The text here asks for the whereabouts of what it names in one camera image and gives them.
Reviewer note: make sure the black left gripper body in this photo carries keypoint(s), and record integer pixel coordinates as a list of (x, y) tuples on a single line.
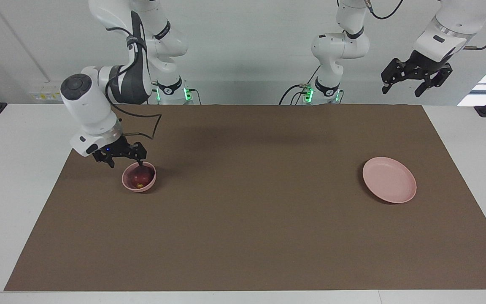
[(116, 147)]

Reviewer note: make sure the white wall outlet box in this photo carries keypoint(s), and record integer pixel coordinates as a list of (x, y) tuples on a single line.
[(44, 92)]

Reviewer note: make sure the brown table mat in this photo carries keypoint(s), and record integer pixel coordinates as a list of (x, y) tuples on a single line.
[(247, 211)]

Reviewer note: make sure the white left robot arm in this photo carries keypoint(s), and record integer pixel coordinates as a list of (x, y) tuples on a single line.
[(340, 46)]

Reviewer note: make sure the dark red apple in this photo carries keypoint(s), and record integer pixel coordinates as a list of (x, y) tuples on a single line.
[(138, 179)]

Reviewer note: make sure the pink plate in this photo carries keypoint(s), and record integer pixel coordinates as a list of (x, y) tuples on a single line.
[(388, 179)]

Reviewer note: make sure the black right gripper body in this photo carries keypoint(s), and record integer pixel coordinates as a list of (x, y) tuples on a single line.
[(428, 65)]

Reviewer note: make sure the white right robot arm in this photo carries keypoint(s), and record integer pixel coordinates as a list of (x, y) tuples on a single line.
[(89, 105)]

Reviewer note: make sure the pink bowl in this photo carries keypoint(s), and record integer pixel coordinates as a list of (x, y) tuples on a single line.
[(150, 185)]

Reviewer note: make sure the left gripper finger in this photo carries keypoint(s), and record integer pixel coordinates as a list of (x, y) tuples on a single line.
[(439, 78), (395, 71)]

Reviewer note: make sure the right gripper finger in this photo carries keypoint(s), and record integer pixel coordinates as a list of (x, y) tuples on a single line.
[(139, 151), (103, 157)]

